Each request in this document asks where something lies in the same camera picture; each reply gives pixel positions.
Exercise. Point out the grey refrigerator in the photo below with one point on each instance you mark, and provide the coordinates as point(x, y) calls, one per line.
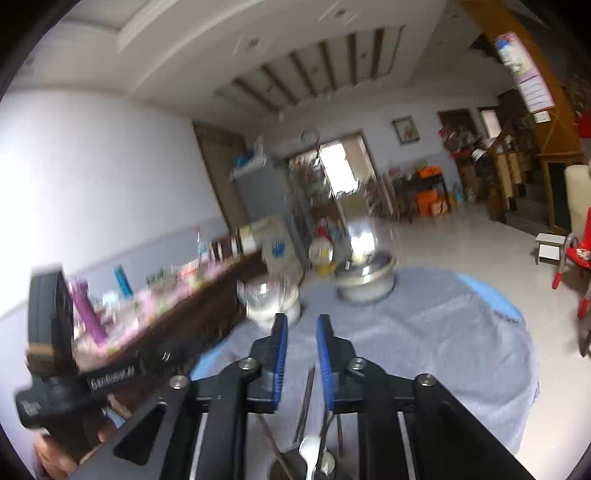
point(258, 194)

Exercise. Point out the cream upholstered chair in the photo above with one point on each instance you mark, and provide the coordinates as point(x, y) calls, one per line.
point(579, 198)

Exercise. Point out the orange carton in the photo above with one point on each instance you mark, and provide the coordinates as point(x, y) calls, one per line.
point(427, 203)

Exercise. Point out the clear bottle with red cap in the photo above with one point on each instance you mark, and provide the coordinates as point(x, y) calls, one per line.
point(202, 249)

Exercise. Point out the person's left hand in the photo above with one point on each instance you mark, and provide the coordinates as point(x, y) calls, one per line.
point(55, 457)

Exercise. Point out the dark wooden side table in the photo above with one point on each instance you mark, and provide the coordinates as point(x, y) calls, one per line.
point(427, 182)

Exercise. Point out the clear plastic bag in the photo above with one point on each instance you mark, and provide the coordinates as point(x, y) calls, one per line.
point(263, 290)

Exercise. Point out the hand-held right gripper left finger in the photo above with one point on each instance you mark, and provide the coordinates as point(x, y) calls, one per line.
point(278, 364)

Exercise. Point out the pink wall calendar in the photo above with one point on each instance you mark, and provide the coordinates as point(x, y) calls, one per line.
point(531, 78)

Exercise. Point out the blue bag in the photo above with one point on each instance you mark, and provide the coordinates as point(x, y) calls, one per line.
point(247, 160)

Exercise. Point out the white step stool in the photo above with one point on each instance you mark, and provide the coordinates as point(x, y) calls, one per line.
point(549, 239)

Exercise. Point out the white chest freezer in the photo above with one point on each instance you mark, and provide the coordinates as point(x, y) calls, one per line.
point(281, 249)

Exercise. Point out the metal pot with lid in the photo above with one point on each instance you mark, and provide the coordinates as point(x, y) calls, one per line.
point(364, 286)

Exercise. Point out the carved wooden dining table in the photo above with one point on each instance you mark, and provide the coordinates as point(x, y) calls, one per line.
point(198, 314)

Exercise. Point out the white wall switch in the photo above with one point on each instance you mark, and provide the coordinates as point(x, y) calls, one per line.
point(542, 116)

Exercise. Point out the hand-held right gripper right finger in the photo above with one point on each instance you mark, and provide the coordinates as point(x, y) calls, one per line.
point(325, 364)

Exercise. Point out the metal utensil holder cup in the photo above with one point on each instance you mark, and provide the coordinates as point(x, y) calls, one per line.
point(288, 468)

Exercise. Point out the teal insulated bottle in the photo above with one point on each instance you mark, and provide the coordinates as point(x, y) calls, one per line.
point(123, 281)

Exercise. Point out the dark wooden chopstick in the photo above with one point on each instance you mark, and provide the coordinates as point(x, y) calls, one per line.
point(302, 408)
point(272, 438)
point(324, 434)
point(310, 397)
point(340, 434)

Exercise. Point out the white bowl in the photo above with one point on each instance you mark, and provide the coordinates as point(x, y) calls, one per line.
point(268, 318)

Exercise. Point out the yellow floor fan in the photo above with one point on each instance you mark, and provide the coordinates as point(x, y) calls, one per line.
point(321, 254)

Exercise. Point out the flat orange box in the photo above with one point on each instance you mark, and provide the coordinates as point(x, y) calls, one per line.
point(430, 173)

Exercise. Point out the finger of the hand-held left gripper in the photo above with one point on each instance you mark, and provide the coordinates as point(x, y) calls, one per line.
point(159, 364)

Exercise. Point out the round wall clock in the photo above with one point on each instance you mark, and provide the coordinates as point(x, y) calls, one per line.
point(310, 137)

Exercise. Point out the wooden staircase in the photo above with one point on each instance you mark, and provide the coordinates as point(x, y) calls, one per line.
point(517, 184)

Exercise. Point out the purple insulated bottle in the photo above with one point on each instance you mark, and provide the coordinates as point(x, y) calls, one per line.
point(87, 318)

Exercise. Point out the framed wall picture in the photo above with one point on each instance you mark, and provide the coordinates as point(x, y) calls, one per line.
point(406, 130)

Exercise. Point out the white ceramic spoon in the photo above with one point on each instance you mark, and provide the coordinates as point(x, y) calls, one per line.
point(309, 450)

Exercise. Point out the grey table cloth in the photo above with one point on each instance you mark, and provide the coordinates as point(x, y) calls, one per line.
point(438, 332)

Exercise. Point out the pink checked tablecloth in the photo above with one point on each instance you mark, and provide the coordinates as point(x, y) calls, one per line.
point(138, 314)

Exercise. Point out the brown wooden door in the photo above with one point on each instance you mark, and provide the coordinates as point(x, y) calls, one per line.
point(217, 175)

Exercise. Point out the red plastic chair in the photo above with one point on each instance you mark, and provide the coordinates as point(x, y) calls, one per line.
point(579, 254)

